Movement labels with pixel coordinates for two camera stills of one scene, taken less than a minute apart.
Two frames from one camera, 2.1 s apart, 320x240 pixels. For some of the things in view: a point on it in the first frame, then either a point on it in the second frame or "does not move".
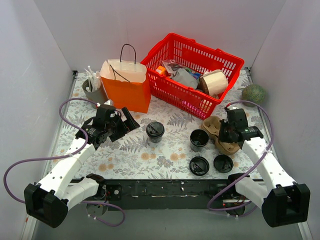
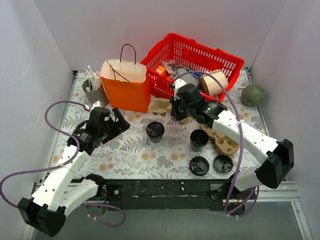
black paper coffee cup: x=199 y=139 does not move
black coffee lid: x=155 y=129 does not move
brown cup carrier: x=210 y=125 to x=162 y=106
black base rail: x=172 y=194 does not move
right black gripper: x=225 y=135 to x=175 y=110
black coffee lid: x=223 y=163 does not move
